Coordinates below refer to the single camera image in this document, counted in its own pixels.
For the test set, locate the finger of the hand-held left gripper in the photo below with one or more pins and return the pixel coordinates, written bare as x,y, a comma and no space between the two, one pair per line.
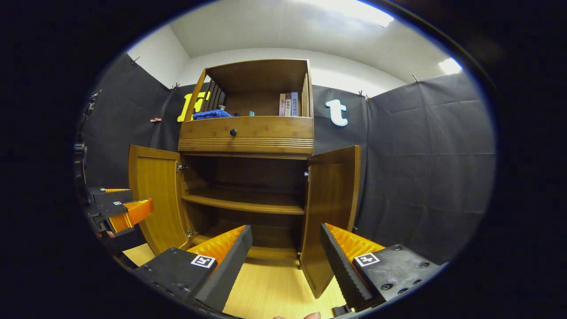
106,210
110,196

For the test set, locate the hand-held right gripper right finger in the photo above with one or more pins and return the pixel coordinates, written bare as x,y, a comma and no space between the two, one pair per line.
341,270

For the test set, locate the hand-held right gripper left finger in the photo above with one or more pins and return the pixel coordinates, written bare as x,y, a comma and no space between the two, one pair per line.
228,274

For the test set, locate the wooden shoe cabinet door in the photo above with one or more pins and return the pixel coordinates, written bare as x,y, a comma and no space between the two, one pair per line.
328,212
155,199

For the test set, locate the wooden double-door shoe cabinet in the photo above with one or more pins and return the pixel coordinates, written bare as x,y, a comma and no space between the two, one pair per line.
248,148

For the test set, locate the metal door hinge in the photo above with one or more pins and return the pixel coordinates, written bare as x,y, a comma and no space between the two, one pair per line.
180,167
190,234

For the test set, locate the wooden cabinet inner shelf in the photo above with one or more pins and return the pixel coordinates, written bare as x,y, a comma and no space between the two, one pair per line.
248,204

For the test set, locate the wooden cabinet drawer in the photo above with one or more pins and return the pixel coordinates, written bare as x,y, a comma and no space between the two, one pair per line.
266,128

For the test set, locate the black backdrop cloth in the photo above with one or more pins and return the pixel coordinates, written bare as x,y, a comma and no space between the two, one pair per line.
421,177

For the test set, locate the blue towel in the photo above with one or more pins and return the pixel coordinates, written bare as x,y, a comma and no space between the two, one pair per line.
210,114

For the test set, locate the beige spine book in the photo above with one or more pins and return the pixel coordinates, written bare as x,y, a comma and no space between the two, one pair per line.
288,105

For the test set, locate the pink spine book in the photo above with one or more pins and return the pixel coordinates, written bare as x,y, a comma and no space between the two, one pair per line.
282,105

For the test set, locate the ceiling light panel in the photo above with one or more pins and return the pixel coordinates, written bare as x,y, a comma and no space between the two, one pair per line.
450,66
359,11

